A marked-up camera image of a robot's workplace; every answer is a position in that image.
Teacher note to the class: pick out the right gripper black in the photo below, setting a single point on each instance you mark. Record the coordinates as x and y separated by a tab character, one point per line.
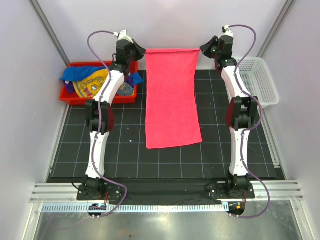
205	48

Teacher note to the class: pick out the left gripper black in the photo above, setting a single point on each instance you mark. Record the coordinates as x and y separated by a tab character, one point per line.
140	51

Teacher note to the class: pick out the pink microfiber towel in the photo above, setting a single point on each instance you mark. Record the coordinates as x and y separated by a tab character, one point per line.
171	118

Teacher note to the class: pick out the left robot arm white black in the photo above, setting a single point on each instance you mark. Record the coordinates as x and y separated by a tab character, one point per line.
100	118

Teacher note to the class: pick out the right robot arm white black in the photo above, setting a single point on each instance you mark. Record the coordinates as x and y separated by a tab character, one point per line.
240	115

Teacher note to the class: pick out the grey lettered towel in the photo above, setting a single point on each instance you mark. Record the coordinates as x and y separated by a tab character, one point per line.
125	90

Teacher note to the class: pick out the white perforated plastic basket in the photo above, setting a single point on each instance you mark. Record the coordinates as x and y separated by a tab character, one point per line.
258	81

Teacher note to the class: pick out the blue towel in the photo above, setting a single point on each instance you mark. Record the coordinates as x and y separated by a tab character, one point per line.
79	73

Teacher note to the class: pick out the purple towel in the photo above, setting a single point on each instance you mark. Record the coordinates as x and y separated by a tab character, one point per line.
70	87

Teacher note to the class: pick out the red plastic bin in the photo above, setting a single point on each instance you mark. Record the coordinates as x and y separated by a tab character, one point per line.
73	99

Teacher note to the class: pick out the black grid cutting mat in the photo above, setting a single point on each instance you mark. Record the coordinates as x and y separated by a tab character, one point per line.
126	153

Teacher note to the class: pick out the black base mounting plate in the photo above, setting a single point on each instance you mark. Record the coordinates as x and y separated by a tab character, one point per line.
159	188

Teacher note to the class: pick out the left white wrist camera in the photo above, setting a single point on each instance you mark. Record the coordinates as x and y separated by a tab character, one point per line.
123	35

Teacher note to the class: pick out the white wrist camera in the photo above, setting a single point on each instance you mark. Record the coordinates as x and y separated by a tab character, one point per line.
123	35
226	31

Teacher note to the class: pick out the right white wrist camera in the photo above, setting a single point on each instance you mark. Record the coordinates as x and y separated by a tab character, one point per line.
226	31

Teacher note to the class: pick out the left aluminium corner post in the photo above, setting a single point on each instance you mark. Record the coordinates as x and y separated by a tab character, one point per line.
49	30

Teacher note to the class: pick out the aluminium corner post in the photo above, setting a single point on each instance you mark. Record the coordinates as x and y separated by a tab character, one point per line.
280	19
49	30

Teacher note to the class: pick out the right aluminium corner post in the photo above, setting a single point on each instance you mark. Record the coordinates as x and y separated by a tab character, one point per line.
280	19

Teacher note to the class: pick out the aluminium front rail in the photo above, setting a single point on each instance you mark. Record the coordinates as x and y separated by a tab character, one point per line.
282	190

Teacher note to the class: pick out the white slotted cable duct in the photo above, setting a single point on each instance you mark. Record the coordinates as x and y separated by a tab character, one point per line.
99	208

